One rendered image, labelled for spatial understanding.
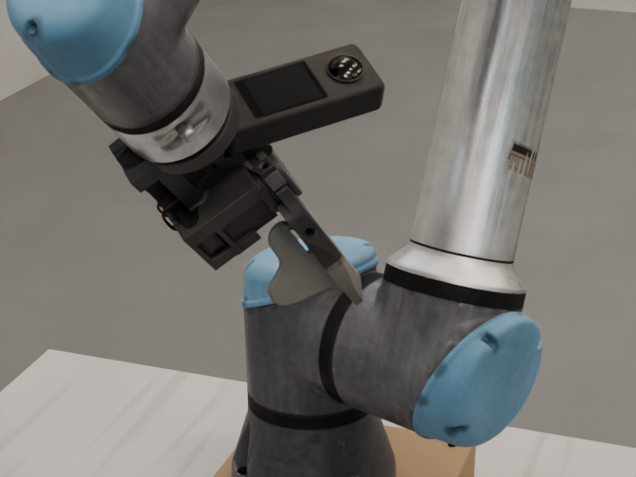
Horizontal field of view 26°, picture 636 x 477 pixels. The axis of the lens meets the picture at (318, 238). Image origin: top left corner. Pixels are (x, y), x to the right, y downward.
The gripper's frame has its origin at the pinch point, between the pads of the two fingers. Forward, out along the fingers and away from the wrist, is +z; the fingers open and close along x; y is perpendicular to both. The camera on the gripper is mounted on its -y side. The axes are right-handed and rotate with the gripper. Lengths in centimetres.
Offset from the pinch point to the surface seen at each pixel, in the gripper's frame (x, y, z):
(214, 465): -10.1, 25.8, 41.1
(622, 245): -122, -56, 299
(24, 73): -355, 83, 323
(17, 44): -359, 77, 312
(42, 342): -152, 88, 201
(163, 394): -25, 29, 48
